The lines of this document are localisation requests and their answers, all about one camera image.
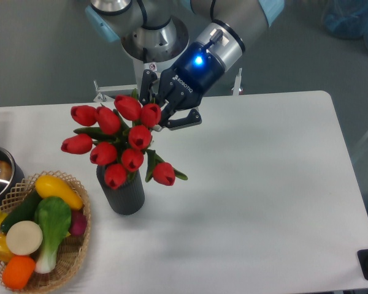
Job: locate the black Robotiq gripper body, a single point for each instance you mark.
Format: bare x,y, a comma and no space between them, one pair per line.
183,85

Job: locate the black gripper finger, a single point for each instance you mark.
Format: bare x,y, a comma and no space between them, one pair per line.
192,119
149,78

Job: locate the red tulip bouquet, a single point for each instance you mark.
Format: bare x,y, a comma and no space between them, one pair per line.
119,140

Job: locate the orange fruit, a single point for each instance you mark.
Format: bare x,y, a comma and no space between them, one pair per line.
18,272

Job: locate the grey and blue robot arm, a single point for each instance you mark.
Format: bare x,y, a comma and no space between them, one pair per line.
150,31

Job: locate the dark grey ribbed vase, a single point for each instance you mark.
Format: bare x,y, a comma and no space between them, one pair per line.
128,198

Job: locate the yellow squash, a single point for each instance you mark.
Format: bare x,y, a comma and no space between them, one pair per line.
51,186

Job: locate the purple red radish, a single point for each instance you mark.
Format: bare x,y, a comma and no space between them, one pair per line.
78,223

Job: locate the green bok choy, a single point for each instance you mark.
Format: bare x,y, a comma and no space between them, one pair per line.
53,216

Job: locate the blue plastic bag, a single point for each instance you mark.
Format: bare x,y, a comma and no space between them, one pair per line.
346,20

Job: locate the woven wicker basket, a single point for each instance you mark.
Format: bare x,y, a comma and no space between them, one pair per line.
71,251

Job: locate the dark green cucumber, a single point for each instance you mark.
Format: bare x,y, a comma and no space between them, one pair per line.
23,212

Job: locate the yellow bell pepper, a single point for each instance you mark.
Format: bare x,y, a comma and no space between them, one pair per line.
5,253

